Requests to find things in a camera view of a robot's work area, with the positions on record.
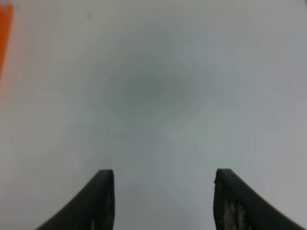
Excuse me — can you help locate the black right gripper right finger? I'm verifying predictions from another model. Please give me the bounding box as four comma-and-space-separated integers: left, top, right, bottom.
213, 169, 303, 230

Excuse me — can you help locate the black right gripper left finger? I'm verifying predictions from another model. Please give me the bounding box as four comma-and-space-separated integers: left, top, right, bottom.
38, 170, 115, 230

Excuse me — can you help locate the orange test tube rack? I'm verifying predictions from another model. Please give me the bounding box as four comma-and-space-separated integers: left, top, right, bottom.
0, 3, 14, 74

